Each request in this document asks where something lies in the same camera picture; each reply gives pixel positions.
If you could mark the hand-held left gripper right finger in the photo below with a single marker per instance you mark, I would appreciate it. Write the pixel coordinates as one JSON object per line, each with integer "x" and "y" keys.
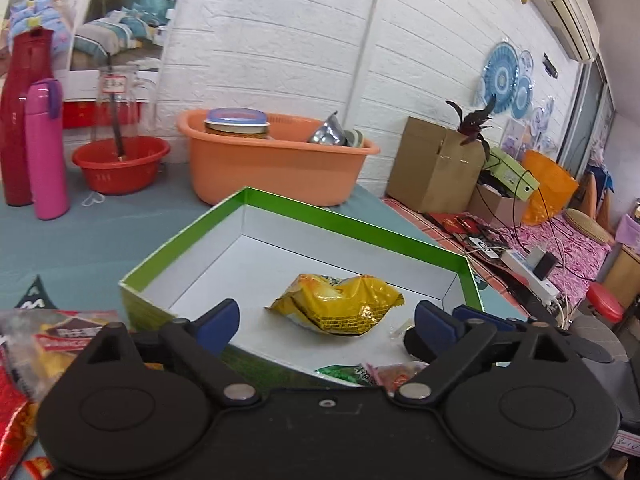
{"x": 431, "y": 321}

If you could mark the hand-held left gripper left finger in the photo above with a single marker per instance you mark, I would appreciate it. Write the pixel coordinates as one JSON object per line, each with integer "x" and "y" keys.
{"x": 220, "y": 318}

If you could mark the green cardboard box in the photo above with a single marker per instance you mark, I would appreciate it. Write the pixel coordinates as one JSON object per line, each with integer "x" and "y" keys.
{"x": 280, "y": 255}

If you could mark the yellow snack packet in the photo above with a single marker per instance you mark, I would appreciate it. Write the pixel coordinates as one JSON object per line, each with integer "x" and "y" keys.
{"x": 335, "y": 305}

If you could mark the green snack packet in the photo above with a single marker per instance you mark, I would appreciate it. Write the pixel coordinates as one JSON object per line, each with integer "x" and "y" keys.
{"x": 342, "y": 373}

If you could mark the white power strip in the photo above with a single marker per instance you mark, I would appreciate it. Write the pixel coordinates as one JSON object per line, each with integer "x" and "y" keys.
{"x": 530, "y": 275}

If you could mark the small open cardboard box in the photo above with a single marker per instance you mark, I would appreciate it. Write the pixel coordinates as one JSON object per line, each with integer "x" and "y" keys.
{"x": 497, "y": 207}

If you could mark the large brown cardboard box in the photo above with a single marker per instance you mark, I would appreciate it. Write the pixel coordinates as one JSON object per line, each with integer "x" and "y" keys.
{"x": 430, "y": 170}

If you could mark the orange plastic tub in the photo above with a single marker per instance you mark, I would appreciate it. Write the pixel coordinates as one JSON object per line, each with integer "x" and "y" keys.
{"x": 270, "y": 170}

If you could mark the pink floral cloth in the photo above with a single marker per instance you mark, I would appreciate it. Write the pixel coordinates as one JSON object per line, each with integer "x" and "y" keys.
{"x": 580, "y": 255}

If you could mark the clear snack bag red label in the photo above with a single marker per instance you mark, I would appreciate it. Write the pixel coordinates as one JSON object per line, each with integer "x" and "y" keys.
{"x": 55, "y": 340}

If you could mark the green shoe box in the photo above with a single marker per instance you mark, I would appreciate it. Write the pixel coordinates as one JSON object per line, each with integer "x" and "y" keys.
{"x": 515, "y": 172}

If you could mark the red stool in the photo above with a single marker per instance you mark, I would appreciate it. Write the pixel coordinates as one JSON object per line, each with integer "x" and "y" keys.
{"x": 605, "y": 302}

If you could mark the red plastic basin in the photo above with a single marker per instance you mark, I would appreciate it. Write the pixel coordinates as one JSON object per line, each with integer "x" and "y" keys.
{"x": 120, "y": 170}

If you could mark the orange bag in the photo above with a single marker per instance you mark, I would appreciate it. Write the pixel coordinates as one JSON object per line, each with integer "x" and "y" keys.
{"x": 550, "y": 185}

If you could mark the woven round cushion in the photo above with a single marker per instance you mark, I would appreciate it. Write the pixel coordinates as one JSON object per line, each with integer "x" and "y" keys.
{"x": 590, "y": 225}

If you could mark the black zigzag packet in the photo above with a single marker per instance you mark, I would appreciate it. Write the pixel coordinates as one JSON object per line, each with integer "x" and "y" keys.
{"x": 35, "y": 297}

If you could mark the blue lidded container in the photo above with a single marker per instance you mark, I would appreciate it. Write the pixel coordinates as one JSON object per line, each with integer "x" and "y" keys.
{"x": 235, "y": 122}

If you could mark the green bowl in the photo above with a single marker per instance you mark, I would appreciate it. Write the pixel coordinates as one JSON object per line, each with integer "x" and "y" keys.
{"x": 356, "y": 138}

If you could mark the wooden cabinet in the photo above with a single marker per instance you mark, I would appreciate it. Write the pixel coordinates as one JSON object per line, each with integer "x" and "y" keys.
{"x": 625, "y": 270}

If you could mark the dark purple plant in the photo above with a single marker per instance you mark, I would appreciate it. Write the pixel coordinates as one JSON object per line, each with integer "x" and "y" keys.
{"x": 472, "y": 122}

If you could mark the metal bowl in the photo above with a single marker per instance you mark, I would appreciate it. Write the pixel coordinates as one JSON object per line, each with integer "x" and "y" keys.
{"x": 327, "y": 135}

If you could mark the red snack packet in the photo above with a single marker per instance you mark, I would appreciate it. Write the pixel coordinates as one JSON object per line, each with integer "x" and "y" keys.
{"x": 11, "y": 410}

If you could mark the clear glass pitcher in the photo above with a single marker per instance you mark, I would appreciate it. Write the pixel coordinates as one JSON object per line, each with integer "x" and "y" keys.
{"x": 125, "y": 105}

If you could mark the pink thermos bottle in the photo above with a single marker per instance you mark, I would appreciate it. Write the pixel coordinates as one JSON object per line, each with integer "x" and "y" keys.
{"x": 46, "y": 160}

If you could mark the tall red bottle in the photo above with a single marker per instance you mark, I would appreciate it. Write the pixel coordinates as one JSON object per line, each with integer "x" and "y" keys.
{"x": 14, "y": 125}

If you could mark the white air conditioner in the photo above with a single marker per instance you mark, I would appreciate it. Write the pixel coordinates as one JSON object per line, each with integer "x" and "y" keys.
{"x": 570, "y": 10}

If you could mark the blue patterned wall plates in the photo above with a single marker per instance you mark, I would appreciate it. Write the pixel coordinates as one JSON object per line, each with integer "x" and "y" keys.
{"x": 500, "y": 75}

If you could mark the wall poster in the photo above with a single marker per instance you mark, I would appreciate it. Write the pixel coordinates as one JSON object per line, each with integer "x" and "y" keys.
{"x": 120, "y": 15}

